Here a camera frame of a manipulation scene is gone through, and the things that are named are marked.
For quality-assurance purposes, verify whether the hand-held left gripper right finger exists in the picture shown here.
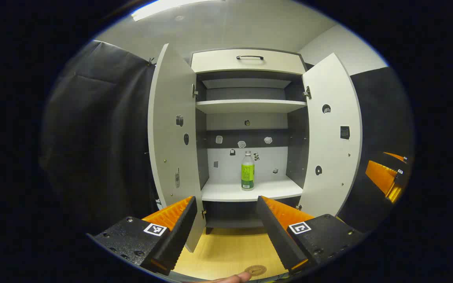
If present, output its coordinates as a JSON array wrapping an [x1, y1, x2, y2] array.
[[256, 195, 365, 275]]

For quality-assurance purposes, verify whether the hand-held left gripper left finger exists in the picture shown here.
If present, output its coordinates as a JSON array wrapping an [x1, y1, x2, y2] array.
[[87, 196, 198, 276]]

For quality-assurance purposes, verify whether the white cabinet door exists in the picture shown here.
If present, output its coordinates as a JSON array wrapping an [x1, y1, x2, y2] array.
[[148, 43, 207, 253], [297, 53, 363, 221]]

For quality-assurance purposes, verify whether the clear bottle with green label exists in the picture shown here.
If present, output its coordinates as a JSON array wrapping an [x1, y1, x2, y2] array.
[[242, 151, 255, 191]]

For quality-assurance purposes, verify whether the white and grey cabinet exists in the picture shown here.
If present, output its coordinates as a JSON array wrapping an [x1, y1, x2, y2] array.
[[190, 48, 312, 235]]

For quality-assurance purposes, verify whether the white cabinet drawer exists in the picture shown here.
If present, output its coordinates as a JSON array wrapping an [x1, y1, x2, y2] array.
[[191, 49, 306, 75]]

